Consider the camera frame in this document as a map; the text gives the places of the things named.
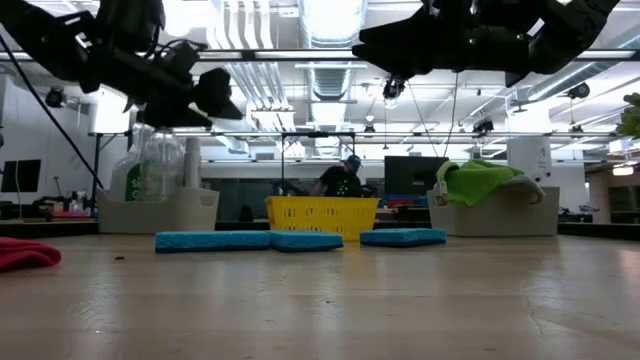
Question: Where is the black background rig frame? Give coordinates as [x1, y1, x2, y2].
[88, 130, 624, 201]

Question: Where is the light blue sponge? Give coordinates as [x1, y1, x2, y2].
[154, 230, 272, 254]
[359, 227, 448, 249]
[267, 230, 345, 253]

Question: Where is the red block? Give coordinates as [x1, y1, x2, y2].
[0, 236, 63, 273]

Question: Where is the workbench with tools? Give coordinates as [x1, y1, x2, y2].
[32, 189, 97, 221]

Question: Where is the green artificial plant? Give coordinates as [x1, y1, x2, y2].
[614, 91, 640, 141]

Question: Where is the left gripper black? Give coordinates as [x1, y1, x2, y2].
[97, 39, 245, 130]

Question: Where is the spray bottle green label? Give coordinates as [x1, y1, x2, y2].
[108, 123, 151, 203]

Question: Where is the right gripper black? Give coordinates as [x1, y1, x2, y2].
[351, 0, 540, 81]

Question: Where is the black cable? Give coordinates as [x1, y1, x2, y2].
[0, 33, 105, 191]

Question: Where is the person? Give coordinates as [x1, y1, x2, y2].
[310, 154, 365, 198]

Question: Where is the black rig camera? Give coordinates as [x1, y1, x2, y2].
[381, 74, 407, 101]

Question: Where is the black computer monitor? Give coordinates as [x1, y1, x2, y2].
[383, 155, 450, 197]

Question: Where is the white pillar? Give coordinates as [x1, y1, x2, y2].
[506, 112, 554, 187]

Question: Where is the black wall screen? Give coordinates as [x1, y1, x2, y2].
[0, 159, 43, 194]

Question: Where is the clear pump bottle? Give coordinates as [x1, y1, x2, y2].
[139, 127, 186, 203]

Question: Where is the silver ceiling duct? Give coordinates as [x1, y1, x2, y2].
[298, 0, 370, 104]

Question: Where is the grey cloth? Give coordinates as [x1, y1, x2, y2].
[499, 174, 548, 206]

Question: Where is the yellow plastic basket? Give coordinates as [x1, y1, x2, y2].
[264, 195, 382, 243]

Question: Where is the green microfibre cloth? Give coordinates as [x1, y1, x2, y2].
[433, 158, 526, 208]

